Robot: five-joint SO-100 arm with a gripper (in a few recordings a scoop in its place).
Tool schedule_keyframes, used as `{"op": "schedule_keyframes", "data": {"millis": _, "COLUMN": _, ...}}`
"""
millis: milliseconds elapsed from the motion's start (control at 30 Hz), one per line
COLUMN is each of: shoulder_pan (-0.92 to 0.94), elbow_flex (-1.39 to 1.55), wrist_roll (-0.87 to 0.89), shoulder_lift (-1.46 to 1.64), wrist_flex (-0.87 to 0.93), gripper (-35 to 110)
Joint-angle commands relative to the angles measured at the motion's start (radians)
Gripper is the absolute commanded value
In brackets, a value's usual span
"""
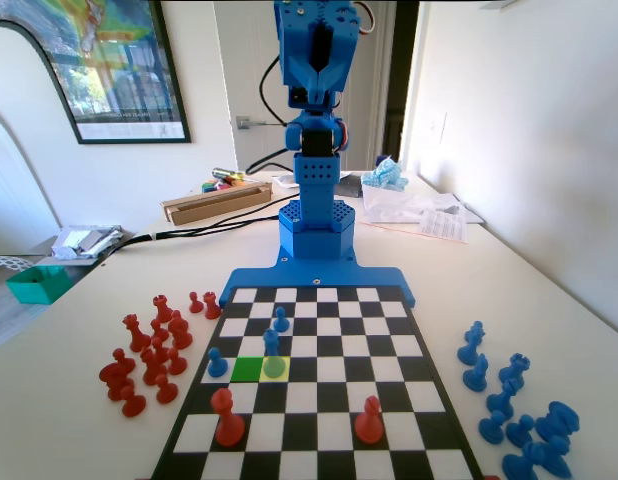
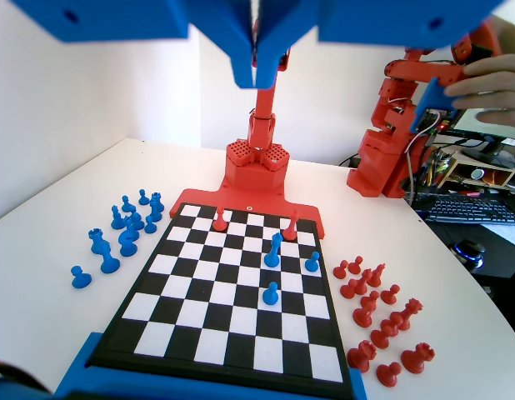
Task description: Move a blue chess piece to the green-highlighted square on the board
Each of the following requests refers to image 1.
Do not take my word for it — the printed paper sheet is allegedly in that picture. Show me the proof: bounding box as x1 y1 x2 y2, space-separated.
417 208 471 245

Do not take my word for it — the black framed map poster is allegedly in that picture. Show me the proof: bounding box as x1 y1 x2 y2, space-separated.
0 0 193 146

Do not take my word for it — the red chess bishop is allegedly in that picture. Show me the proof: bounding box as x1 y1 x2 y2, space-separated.
353 394 386 446
167 309 194 351

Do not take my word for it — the blue chess rook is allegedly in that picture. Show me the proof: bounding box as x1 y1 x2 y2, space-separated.
498 352 532 392
501 440 551 480

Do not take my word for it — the white arched panel black rim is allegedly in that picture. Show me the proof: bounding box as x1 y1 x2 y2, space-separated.
0 19 93 257

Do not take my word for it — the white door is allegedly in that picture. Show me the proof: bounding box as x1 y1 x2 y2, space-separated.
212 0 396 174

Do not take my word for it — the blue chess king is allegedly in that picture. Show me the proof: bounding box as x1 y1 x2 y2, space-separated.
262 328 288 381

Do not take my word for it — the black white chess board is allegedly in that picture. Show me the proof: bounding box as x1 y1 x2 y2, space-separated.
149 285 485 480

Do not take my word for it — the clear plastic bag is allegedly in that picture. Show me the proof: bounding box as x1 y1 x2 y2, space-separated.
361 182 485 225

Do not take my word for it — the dark grey box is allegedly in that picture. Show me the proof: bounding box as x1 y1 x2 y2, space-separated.
335 173 366 199

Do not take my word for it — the red chess queen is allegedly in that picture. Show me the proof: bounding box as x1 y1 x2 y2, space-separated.
122 313 152 354

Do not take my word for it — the pile of papers and foil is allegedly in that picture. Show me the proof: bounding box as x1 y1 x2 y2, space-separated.
50 224 126 261

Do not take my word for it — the blue white crumpled bundle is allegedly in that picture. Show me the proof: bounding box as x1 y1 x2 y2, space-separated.
360 155 410 193

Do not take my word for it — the green open box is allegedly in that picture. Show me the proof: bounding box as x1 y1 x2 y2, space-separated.
5 264 73 306

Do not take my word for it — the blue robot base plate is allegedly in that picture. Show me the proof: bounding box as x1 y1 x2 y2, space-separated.
219 249 418 309

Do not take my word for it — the blue chess bishop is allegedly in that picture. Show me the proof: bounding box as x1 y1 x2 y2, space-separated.
485 378 520 421
538 434 574 477

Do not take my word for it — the black table cable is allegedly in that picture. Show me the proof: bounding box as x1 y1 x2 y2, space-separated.
153 198 293 237
106 212 286 254

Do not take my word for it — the blue chess queen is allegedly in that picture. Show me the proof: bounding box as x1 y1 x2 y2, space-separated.
534 400 582 444

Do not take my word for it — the coloured marker set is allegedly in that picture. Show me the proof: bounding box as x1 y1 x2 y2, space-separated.
201 179 248 194

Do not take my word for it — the silver door handle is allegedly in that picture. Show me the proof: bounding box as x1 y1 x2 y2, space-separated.
235 115 290 131

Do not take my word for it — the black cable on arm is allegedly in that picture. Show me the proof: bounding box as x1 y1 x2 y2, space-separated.
243 49 298 176

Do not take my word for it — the long cardboard box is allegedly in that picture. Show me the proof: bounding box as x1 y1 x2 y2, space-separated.
160 180 274 227

